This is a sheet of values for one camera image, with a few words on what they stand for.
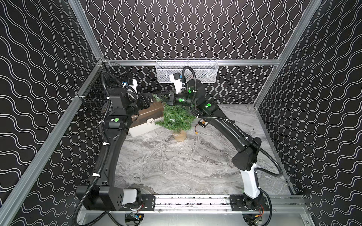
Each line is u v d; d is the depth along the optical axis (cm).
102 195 39
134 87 61
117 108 51
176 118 78
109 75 100
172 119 75
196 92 54
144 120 92
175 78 62
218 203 76
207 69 103
